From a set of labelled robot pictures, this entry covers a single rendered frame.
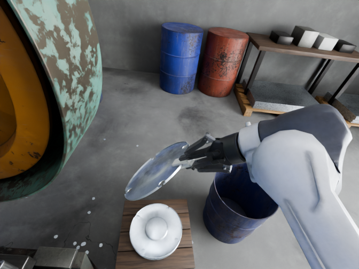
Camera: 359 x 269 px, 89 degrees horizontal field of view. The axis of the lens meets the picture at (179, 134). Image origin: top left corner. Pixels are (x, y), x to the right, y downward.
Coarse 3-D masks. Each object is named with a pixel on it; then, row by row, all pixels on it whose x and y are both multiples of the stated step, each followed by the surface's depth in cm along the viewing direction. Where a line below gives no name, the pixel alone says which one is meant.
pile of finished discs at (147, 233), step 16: (144, 208) 110; (160, 208) 112; (144, 224) 104; (160, 224) 104; (176, 224) 106; (144, 240) 98; (160, 240) 98; (176, 240) 100; (144, 256) 93; (160, 256) 93
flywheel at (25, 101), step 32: (0, 0) 23; (0, 32) 25; (0, 64) 28; (32, 64) 28; (0, 96) 36; (32, 96) 32; (0, 128) 42; (32, 128) 37; (0, 160) 44; (32, 160) 44
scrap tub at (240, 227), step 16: (224, 176) 143; (240, 176) 143; (224, 192) 159; (240, 192) 152; (256, 192) 139; (208, 208) 131; (224, 208) 110; (240, 208) 158; (256, 208) 140; (272, 208) 117; (208, 224) 137; (224, 224) 119; (240, 224) 110; (256, 224) 109; (224, 240) 133; (240, 240) 133
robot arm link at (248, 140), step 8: (248, 128) 40; (256, 128) 38; (240, 136) 40; (248, 136) 39; (256, 136) 37; (240, 144) 40; (248, 144) 38; (256, 144) 37; (248, 152) 38; (248, 160) 39; (248, 168) 39
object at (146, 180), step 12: (180, 144) 73; (156, 156) 80; (168, 156) 68; (144, 168) 76; (156, 168) 66; (168, 168) 60; (132, 180) 72; (144, 180) 64; (156, 180) 58; (132, 192) 62; (144, 192) 57
